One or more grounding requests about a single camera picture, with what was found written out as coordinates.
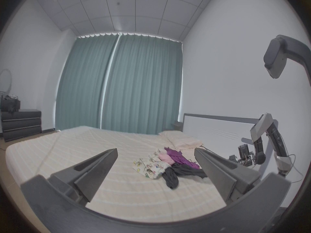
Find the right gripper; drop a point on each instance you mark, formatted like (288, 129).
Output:
(237, 161)

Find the black T-shirt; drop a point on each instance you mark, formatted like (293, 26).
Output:
(184, 170)

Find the white printed pyjama garment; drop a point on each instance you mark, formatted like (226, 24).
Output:
(153, 169)

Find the black chest of drawers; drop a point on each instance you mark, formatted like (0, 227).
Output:
(21, 125)

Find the round mirror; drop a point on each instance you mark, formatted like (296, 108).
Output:
(5, 80)

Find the purple garment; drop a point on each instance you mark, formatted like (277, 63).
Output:
(178, 156)

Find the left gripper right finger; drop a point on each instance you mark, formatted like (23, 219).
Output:
(213, 171)

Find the pink garment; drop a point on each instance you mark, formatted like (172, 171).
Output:
(166, 159)

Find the grey bedside table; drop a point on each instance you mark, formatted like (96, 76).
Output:
(177, 125)

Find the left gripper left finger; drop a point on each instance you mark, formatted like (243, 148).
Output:
(97, 171)

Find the blue-green curtain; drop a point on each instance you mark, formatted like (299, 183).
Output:
(145, 81)
(82, 81)

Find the bed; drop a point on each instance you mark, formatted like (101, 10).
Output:
(97, 144)

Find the cream pillow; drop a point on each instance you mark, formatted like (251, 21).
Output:
(182, 139)

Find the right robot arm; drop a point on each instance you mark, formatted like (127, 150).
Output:
(261, 127)

